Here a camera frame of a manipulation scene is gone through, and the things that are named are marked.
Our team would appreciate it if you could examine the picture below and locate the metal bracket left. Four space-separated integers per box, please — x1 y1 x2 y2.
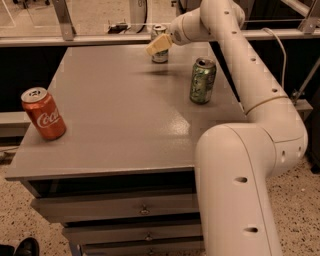
52 0 76 41

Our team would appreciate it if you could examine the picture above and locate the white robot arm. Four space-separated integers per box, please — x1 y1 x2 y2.
147 0 308 256

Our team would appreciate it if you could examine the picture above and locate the grey metal rail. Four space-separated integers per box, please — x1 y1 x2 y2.
0 28 320 48

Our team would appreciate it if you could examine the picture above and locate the small black device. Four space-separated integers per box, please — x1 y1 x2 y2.
107 21 129 34

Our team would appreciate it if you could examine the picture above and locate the white cylinder post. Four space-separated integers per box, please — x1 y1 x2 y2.
129 0 148 33

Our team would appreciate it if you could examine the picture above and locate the top grey drawer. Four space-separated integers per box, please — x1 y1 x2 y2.
31 193 198 223

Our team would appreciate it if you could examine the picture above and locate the white cable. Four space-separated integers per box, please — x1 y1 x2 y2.
261 27 288 90

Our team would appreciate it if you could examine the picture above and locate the grey drawer cabinet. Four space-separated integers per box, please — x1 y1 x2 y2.
4 42 249 256

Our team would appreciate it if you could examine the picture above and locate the grey drawer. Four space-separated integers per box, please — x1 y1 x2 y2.
62 221 202 245
31 193 198 223
82 237 204 256

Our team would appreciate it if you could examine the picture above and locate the green soda can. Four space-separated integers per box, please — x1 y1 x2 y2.
189 57 216 105

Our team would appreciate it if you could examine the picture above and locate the middle grey drawer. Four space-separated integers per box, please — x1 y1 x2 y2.
62 221 202 245

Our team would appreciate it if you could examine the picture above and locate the red Coca-Cola can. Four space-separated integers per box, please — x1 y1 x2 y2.
21 87 66 140

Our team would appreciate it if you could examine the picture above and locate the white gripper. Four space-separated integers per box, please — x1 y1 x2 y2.
146 8 214 56

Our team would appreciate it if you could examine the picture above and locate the black shoe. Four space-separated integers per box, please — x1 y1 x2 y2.
0 237 40 256

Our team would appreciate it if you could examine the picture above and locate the white 7up can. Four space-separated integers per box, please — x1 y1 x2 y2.
151 24 168 63

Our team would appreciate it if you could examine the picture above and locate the bottom grey drawer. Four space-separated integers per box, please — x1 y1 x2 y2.
82 237 204 256

